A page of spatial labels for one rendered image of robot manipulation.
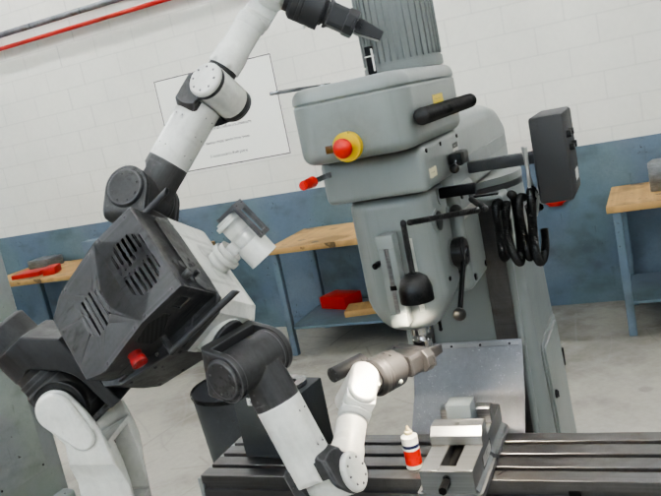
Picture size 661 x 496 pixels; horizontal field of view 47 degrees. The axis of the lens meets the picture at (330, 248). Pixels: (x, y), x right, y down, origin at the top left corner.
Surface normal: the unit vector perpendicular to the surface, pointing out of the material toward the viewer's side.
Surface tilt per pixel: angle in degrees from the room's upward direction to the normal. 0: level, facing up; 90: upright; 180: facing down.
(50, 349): 90
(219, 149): 90
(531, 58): 90
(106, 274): 75
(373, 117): 90
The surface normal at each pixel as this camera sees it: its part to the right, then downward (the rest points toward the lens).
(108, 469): -0.04, 0.59
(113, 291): -0.58, 0.00
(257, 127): -0.37, 0.25
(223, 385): -0.60, 0.32
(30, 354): -0.07, 0.19
